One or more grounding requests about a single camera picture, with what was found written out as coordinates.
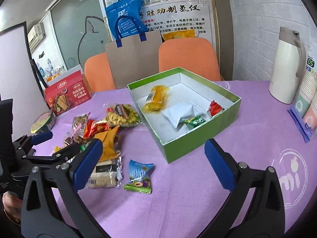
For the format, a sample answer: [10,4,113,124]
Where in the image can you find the mixed nuts packet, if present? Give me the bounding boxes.
[63,113,89,146]

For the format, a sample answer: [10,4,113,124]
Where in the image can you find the clear rice cracker packet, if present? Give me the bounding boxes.
[85,156,124,189]

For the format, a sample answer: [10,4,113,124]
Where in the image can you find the blue plum snack packet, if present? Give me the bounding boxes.
[124,160,155,195]

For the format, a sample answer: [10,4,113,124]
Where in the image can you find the yellow snack packet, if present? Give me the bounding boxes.
[142,85,169,112]

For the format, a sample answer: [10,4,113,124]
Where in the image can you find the person's left hand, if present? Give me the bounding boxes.
[3,192,23,221]

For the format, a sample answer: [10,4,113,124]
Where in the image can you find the instant noodle bowl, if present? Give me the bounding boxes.
[30,110,56,135]

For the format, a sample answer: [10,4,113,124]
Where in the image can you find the red orange snack packet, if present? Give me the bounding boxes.
[83,119,110,139]

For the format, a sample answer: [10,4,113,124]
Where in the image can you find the red cracker box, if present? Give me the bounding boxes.
[44,70,92,116]

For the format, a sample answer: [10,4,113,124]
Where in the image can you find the yellow chips bag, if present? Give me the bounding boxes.
[105,104,141,127]

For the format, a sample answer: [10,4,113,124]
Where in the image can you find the left orange chair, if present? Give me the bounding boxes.
[84,53,116,92]

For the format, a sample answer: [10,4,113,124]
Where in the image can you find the orange chair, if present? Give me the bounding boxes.
[158,38,221,81]
[84,53,116,92]

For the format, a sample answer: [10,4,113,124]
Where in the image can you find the purple tablecloth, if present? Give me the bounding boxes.
[32,80,317,238]

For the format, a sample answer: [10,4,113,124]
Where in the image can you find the paper cup stack package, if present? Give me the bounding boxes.
[287,52,317,144]

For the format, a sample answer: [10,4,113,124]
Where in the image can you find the white snack packet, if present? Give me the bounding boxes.
[162,102,205,128]

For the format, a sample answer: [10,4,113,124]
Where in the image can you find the brown paper bag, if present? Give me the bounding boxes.
[105,30,162,89]

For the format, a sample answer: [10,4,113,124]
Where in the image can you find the red candy packet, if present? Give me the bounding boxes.
[207,100,223,118]

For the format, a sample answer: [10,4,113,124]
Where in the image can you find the green candy packet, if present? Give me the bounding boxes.
[183,115,206,130]

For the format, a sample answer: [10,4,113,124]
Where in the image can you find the green cardboard box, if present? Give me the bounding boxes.
[128,67,241,163]

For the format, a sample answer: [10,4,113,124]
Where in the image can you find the blue tote bag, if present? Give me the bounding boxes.
[105,0,149,48]

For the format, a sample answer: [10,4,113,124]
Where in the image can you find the white thermos jug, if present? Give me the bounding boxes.
[269,26,306,104]

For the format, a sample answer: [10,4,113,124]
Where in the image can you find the right orange chair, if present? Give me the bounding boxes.
[158,38,221,81]

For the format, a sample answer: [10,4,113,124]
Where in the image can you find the chinese text poster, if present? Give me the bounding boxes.
[140,0,220,57]

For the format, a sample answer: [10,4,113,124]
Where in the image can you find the wall air conditioner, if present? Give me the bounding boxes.
[27,23,46,53]

